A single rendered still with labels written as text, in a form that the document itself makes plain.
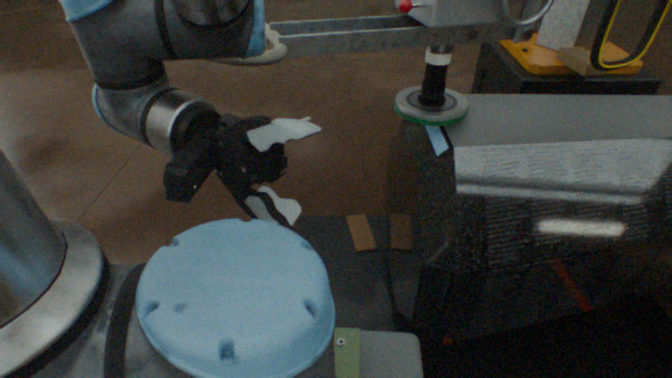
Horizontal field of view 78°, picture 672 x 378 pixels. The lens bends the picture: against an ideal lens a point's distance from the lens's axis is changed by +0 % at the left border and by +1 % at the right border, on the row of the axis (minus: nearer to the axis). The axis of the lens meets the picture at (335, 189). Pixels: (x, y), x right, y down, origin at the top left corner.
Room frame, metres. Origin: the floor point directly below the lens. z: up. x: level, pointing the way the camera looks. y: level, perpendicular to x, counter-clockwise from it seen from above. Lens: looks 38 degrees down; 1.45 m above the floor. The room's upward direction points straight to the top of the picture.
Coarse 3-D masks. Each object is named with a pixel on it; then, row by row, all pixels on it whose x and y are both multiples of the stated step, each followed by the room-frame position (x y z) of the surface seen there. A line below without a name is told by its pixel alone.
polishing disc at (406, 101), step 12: (396, 96) 1.17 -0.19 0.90; (408, 96) 1.17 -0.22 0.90; (456, 96) 1.17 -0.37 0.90; (408, 108) 1.09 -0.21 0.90; (420, 108) 1.09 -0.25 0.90; (432, 108) 1.09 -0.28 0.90; (444, 108) 1.09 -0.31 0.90; (456, 108) 1.09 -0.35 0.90; (432, 120) 1.04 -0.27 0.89; (444, 120) 1.04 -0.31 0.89
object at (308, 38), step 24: (288, 24) 1.07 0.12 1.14; (312, 24) 1.09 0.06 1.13; (336, 24) 1.11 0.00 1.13; (360, 24) 1.13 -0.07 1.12; (384, 24) 1.15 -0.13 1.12; (408, 24) 1.17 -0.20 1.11; (480, 24) 1.11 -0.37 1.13; (504, 24) 1.13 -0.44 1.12; (288, 48) 0.96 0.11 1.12; (312, 48) 0.97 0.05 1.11; (336, 48) 0.99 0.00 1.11; (360, 48) 1.01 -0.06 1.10; (384, 48) 1.03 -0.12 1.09; (408, 48) 1.05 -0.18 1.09
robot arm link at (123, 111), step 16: (160, 80) 0.53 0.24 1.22; (96, 96) 0.53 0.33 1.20; (112, 96) 0.50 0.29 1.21; (128, 96) 0.50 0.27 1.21; (144, 96) 0.50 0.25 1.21; (160, 96) 0.50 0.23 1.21; (112, 112) 0.51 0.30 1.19; (128, 112) 0.49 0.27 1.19; (144, 112) 0.48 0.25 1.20; (112, 128) 0.52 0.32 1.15; (128, 128) 0.49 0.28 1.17; (144, 128) 0.47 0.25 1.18
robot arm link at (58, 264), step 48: (0, 192) 0.19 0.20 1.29; (0, 240) 0.18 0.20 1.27; (48, 240) 0.21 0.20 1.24; (96, 240) 0.24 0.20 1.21; (0, 288) 0.16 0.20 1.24; (48, 288) 0.18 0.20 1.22; (96, 288) 0.20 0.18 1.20; (0, 336) 0.15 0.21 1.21; (48, 336) 0.16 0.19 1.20; (96, 336) 0.17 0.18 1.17
